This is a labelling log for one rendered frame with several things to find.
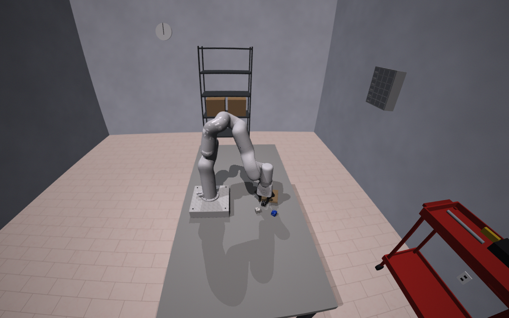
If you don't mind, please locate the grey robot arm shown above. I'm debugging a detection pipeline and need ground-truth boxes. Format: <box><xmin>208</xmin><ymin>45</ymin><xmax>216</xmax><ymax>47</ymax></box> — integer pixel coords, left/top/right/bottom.
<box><xmin>196</xmin><ymin>111</ymin><xmax>273</xmax><ymax>202</ymax></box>

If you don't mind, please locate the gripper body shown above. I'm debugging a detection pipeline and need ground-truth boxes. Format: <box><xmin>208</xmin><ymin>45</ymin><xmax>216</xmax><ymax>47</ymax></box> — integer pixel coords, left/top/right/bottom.
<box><xmin>257</xmin><ymin>181</ymin><xmax>273</xmax><ymax>197</ymax></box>

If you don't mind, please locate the tan mat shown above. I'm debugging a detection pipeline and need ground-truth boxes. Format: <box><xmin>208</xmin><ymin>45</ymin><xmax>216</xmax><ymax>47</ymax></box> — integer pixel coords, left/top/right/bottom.
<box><xmin>261</xmin><ymin>189</ymin><xmax>278</xmax><ymax>203</ymax></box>

